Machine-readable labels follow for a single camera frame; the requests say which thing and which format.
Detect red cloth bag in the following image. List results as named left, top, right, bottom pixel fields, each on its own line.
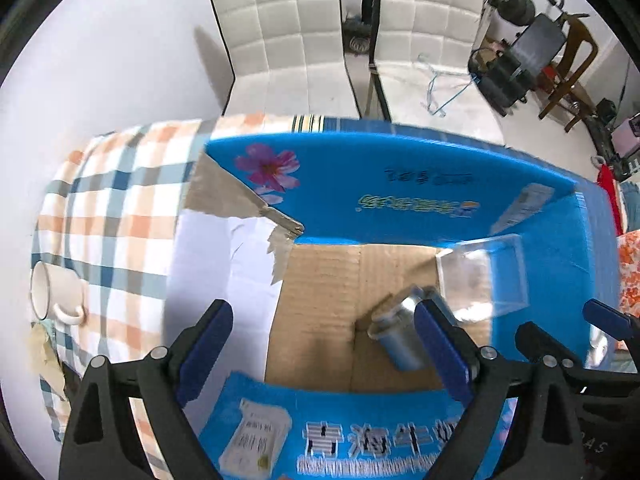
left=597, top=164, right=623, bottom=236

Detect wire clothes hangers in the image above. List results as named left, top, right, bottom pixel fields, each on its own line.
left=416, top=52, right=476, bottom=117

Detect blue cardboard milk box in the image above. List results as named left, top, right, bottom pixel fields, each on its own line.
left=165, top=132, right=618, bottom=479

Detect white ceramic mug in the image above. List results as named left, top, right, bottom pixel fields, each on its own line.
left=29, top=261, right=86, bottom=326

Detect beige paper scrap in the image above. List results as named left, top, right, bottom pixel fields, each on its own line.
left=27, top=323, right=67, bottom=400

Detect silver metal tin can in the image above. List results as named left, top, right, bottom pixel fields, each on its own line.
left=367, top=284, right=456, bottom=372

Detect pink small suitcase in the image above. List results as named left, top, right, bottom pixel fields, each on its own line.
left=612, top=113, right=640, bottom=158

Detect white leather chair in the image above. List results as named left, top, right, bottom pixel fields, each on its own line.
left=370, top=0, right=504, bottom=145
left=210, top=0, right=360, bottom=118

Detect black weight bench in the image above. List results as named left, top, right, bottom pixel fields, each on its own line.
left=468, top=14, right=566, bottom=117

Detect left white leather chair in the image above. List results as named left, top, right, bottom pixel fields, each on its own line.
left=210, top=0, right=360, bottom=118

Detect blue striped tablecloth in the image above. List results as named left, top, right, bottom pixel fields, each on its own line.
left=284, top=116, right=615, bottom=246

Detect brown wooden chair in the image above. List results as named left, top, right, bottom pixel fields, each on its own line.
left=538, top=13, right=599, bottom=133

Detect clear plastic box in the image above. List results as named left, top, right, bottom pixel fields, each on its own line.
left=436, top=234, right=529, bottom=324

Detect right white leather chair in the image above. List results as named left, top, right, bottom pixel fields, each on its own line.
left=370, top=0, right=504, bottom=145

